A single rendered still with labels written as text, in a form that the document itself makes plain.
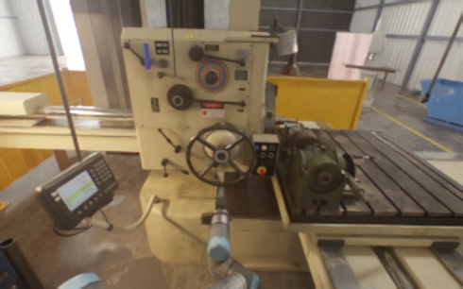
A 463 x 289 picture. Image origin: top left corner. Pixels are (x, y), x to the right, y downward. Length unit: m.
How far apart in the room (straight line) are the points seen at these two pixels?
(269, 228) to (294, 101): 2.51
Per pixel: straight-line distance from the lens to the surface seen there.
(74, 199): 1.25
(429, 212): 1.77
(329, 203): 1.42
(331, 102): 4.18
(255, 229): 1.94
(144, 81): 1.36
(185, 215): 1.87
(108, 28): 2.12
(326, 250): 1.60
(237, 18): 1.91
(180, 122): 1.38
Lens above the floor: 1.90
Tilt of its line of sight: 27 degrees down
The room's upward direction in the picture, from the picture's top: 2 degrees clockwise
